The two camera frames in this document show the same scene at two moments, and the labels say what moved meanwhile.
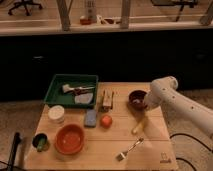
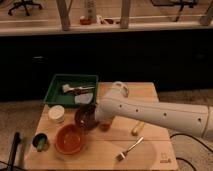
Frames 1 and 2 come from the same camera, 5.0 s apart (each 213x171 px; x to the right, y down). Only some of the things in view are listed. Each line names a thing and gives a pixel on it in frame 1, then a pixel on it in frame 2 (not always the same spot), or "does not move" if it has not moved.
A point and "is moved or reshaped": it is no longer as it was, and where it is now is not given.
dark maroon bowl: [136, 100] is moved or reshaped
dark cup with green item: [41, 142] does not move
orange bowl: [69, 139] does not move
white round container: [56, 114] does not move
